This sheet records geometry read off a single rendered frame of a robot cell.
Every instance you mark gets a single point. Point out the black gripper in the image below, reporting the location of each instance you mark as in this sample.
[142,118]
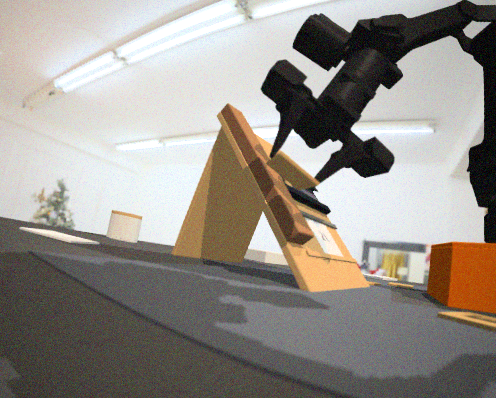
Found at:
[336,109]

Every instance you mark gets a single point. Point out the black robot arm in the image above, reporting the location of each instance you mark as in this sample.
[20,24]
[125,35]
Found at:
[375,45]

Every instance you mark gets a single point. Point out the cream cylindrical jar with orange lid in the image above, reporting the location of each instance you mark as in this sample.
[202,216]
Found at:
[124,226]

